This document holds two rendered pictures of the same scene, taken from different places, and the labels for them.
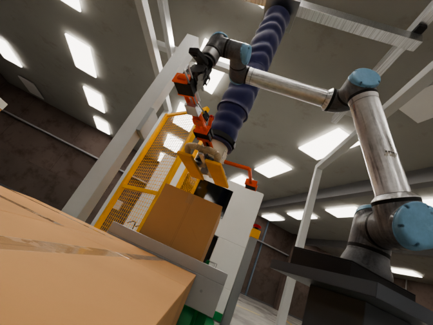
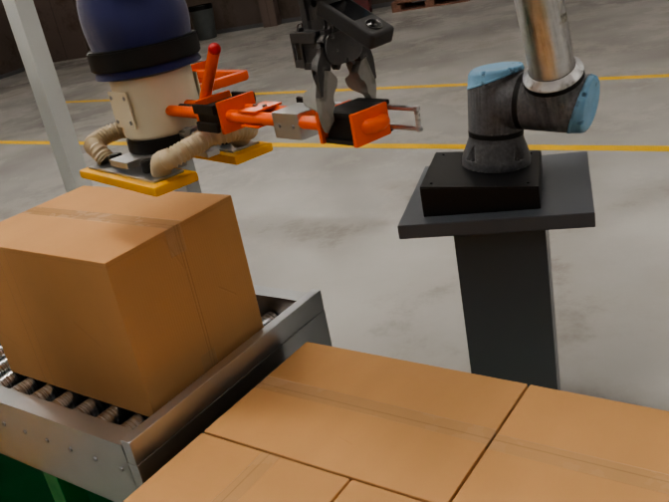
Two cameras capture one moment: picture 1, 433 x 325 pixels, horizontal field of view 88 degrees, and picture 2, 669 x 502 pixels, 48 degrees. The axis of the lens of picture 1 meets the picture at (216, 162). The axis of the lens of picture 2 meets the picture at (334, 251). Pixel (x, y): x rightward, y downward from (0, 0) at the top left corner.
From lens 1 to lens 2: 1.56 m
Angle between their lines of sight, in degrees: 73
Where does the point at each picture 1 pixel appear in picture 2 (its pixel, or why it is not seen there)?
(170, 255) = (249, 362)
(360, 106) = not seen: outside the picture
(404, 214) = (584, 108)
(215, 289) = (319, 324)
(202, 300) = not seen: hidden behind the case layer
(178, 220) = (188, 299)
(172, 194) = (138, 271)
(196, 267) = (287, 330)
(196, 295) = not seen: hidden behind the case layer
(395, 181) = (567, 58)
